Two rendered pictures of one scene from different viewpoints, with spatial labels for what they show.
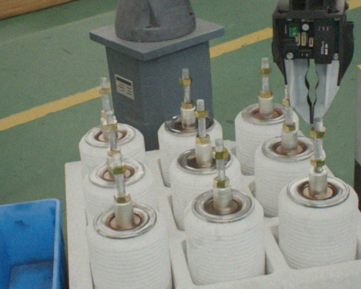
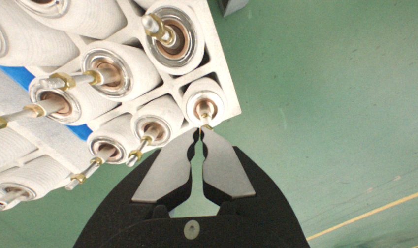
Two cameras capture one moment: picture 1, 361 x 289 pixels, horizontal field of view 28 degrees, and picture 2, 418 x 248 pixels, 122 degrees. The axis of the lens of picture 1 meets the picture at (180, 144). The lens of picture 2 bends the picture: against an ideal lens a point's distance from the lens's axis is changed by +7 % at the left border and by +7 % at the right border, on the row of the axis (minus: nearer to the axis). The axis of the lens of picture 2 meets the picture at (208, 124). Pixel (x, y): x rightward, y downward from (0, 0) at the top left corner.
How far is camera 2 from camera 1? 88 cm
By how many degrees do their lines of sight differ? 91
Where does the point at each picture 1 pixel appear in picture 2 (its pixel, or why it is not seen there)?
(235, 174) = (142, 83)
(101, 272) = not seen: hidden behind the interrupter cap
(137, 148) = (25, 42)
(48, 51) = not seen: outside the picture
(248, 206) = (169, 131)
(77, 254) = (93, 127)
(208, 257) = not seen: hidden behind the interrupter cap
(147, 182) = (87, 107)
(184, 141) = (62, 26)
